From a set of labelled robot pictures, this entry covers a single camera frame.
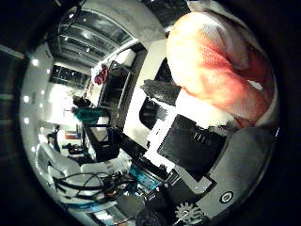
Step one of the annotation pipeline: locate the black cable bundle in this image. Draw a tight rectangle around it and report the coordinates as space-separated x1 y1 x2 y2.
51 170 135 202

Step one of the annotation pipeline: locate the dark metal shelf rack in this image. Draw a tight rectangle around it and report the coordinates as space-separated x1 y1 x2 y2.
97 60 134 127

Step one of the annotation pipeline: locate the black slatted plastic basket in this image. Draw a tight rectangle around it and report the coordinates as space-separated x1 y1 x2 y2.
138 57 177 130

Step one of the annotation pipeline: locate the red hanging cloth item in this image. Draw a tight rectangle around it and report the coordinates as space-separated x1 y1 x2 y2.
93 64 109 86

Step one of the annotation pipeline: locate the teal electronics box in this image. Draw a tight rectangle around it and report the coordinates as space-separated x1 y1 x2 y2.
127 164 165 193

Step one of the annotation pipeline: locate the person in dark clothes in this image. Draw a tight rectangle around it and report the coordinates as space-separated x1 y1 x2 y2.
46 124 62 153

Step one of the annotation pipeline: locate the person in teal shirt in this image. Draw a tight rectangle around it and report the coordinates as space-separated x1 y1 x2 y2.
71 95 108 125

